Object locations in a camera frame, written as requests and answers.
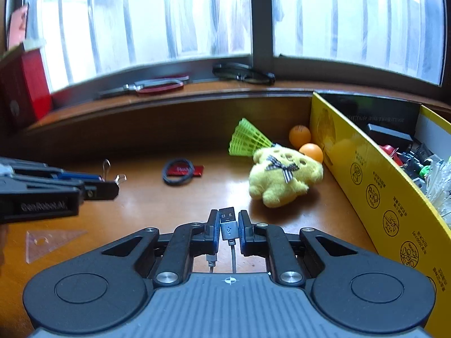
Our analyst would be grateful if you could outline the dark red box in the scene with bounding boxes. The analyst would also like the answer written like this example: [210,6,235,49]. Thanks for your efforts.
[0,47,54,132]

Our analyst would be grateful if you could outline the orange ping-pong ball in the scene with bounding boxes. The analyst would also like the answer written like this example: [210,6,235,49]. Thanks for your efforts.
[289,124,312,146]
[299,143,324,163]

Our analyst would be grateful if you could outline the yellow plush toy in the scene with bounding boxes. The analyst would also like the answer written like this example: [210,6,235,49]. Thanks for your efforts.
[248,144,324,208]

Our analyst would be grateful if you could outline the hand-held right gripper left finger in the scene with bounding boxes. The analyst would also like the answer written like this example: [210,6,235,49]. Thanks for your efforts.
[100,209,221,286]

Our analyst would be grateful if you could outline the pile of small odds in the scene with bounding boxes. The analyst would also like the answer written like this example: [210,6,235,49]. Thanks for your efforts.
[366,123,451,226]

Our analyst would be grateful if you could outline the black USB cable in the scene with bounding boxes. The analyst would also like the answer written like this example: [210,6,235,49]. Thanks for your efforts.
[204,206,238,274]

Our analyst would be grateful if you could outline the black binder clip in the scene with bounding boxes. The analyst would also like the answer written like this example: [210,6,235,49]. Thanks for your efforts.
[100,159,127,201]

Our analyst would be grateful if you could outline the black hair tie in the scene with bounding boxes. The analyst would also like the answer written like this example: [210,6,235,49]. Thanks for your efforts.
[162,158,194,187]

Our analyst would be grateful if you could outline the red-handled pliers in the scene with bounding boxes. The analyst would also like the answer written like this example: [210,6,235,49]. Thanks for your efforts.
[98,75,190,99]

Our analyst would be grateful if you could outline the black glasses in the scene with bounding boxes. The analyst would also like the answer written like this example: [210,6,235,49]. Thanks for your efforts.
[212,62,276,85]

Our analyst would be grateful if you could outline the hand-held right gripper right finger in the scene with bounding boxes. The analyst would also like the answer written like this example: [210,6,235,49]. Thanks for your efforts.
[239,210,357,286]

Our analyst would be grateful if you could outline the small red card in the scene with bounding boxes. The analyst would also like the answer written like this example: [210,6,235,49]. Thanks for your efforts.
[165,164,205,177]

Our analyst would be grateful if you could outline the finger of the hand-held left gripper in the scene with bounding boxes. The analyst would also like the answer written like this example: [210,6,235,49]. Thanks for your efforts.
[0,178,106,202]
[0,158,106,184]

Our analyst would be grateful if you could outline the yellow cardboard box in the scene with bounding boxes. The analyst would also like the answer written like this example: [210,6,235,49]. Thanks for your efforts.
[309,91,451,305]

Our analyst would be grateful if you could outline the green plastic shuttlecock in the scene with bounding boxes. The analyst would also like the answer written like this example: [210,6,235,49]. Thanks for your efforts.
[228,118,282,157]

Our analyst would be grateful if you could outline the clear triangle ruler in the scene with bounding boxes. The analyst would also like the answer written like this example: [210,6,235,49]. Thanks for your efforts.
[26,230,88,264]

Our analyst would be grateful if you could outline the pink paper sheet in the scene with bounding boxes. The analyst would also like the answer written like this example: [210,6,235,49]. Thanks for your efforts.
[6,3,30,49]

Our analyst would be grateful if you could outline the window with metal bars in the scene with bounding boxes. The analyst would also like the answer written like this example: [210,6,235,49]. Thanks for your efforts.
[20,0,445,96]

